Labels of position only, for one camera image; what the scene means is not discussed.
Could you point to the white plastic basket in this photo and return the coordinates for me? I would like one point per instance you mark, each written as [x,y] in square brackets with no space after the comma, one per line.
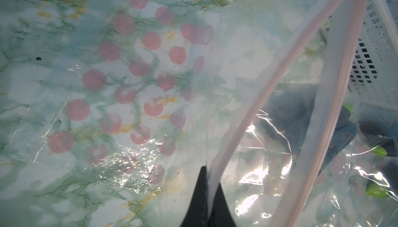
[374,76]

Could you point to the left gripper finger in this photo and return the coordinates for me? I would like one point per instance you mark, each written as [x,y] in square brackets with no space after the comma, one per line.
[197,214]

